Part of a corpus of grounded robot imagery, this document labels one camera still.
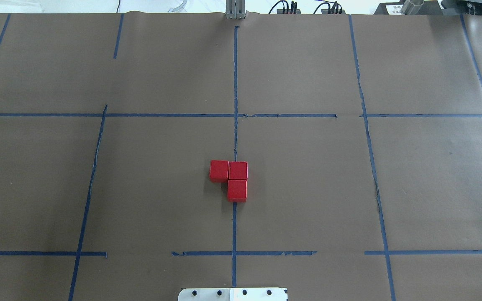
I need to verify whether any white post base plate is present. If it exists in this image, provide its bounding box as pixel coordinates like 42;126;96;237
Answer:
178;287;289;301

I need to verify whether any steel cup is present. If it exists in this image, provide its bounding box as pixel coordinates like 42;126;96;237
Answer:
400;0;425;15

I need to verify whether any aluminium frame post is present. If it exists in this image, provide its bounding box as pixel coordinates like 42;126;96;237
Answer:
225;0;246;20

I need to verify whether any brown paper table cover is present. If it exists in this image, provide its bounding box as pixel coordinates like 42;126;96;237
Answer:
0;12;482;301

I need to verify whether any red block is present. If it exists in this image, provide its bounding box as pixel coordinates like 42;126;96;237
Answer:
209;160;230;183
226;179;248;203
228;161;249;181

